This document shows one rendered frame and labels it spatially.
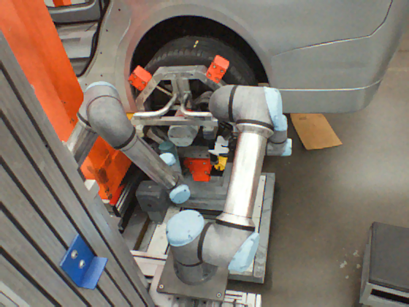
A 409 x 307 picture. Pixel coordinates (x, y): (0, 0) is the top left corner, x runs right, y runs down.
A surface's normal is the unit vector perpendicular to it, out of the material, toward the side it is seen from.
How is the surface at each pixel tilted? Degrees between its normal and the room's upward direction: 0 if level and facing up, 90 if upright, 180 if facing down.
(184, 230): 8
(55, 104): 90
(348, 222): 0
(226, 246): 37
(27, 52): 90
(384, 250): 0
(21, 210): 90
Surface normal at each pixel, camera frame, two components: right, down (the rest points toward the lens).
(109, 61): -0.22, 0.66
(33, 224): 0.96, 0.03
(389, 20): 0.18, 0.62
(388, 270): -0.15, -0.75
